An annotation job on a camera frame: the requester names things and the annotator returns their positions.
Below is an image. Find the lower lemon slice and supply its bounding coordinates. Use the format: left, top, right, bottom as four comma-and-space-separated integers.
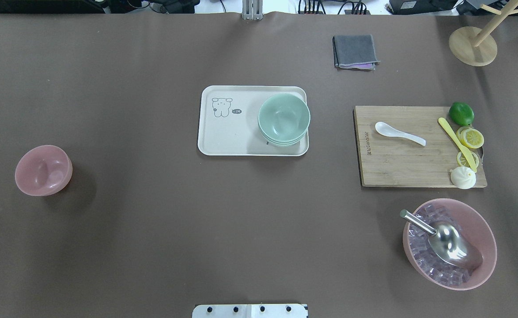
456, 151, 480, 168

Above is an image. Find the green lime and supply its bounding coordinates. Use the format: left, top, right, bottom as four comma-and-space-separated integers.
448, 102, 475, 125

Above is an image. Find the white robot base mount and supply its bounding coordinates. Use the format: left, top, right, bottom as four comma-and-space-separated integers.
192, 303, 309, 318

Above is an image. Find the bamboo cutting board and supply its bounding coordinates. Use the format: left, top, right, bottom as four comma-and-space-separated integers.
353, 105, 488, 189

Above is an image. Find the lemon slice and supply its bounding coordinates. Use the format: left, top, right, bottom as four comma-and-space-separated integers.
455, 126, 484, 149
456, 151, 480, 168

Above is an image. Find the small pink bowl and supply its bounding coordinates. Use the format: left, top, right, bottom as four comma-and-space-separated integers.
15, 145, 73, 197

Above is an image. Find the metal ice scoop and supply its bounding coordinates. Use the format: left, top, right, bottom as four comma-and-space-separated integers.
400, 209, 483, 270

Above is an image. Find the cream tray with bunny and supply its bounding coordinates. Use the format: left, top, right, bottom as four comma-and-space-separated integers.
197, 85, 309, 156

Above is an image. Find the green bowl stack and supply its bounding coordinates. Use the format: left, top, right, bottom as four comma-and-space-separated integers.
257, 93, 311, 147

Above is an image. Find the yellow plastic knife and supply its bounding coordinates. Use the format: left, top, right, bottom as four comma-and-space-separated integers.
437, 117, 478, 173

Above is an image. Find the upper lemon slice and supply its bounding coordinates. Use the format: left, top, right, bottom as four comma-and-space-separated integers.
455, 126, 484, 149

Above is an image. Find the wooden mug tree stand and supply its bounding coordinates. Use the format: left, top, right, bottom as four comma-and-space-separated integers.
449, 0, 518, 67

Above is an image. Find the large pink bowl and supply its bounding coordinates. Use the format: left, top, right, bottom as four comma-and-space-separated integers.
402, 198, 498, 291

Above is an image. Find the aluminium frame post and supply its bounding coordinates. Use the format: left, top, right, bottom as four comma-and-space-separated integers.
242, 0, 263, 21

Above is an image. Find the folded grey cloth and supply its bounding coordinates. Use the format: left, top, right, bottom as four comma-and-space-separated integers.
332, 34, 380, 70

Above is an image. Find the white ceramic spoon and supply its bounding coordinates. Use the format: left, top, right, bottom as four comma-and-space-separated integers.
374, 121, 427, 147

